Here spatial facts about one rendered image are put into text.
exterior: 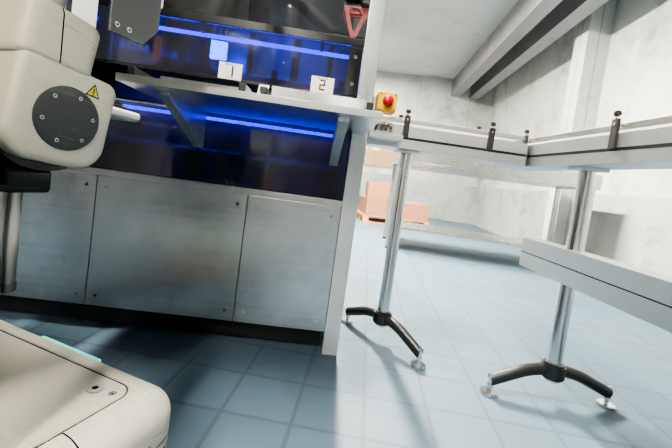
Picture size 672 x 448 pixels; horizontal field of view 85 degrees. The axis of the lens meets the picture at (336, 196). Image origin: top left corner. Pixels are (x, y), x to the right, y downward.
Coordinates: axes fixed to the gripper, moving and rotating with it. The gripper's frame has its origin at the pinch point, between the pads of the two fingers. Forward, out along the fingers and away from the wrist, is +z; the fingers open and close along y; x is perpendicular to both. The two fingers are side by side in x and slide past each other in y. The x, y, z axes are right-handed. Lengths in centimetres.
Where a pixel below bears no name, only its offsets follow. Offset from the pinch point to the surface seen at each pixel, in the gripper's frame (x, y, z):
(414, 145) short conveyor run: -32, 47, 23
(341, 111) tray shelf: 0.7, -4.2, 21.7
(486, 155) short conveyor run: -63, 47, 23
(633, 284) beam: -83, -8, 58
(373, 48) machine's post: -9.5, 36.1, -9.6
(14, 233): 98, 16, 70
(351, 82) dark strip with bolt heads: -2.9, 35.7, 3.9
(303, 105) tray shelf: 10.9, -4.3, 21.5
